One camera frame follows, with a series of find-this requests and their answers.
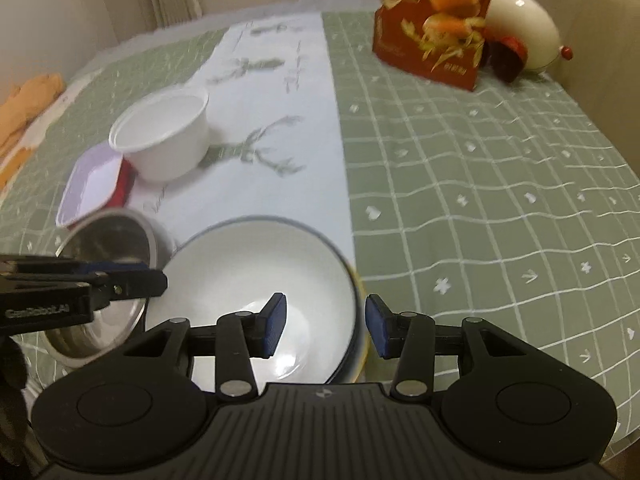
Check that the brown snack bag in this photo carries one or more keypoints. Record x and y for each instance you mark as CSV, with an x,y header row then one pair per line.
x,y
430,20

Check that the stainless steel bowl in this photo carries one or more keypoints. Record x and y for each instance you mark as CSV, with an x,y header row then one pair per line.
x,y
110,240

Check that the green checked tablecloth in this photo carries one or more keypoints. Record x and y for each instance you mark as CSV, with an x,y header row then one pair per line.
x,y
475,185

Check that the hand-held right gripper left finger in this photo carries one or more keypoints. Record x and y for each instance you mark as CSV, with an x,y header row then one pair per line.
x,y
272,325

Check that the red rectangular container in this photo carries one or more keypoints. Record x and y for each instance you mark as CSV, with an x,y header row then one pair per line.
x,y
90,180

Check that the cream ceramic bowl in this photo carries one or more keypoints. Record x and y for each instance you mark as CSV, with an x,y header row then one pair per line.
x,y
361,290

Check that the beige sofa back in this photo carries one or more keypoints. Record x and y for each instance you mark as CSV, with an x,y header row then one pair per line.
x,y
600,60

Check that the orange cloth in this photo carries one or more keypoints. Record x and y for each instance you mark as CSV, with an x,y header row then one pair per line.
x,y
25,105

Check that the white egg-shaped ornament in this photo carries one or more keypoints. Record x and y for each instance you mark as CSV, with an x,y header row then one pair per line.
x,y
530,25

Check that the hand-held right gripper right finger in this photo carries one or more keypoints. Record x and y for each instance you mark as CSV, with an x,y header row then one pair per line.
x,y
377,327

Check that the white printed table runner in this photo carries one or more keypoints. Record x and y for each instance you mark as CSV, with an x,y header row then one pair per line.
x,y
280,135

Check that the white plastic bowl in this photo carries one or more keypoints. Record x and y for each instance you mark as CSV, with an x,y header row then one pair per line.
x,y
165,135

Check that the blue enamel bowl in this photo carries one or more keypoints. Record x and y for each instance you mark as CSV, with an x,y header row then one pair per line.
x,y
250,270

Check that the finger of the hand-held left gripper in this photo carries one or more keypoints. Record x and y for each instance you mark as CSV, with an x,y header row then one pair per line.
x,y
135,282
75,263

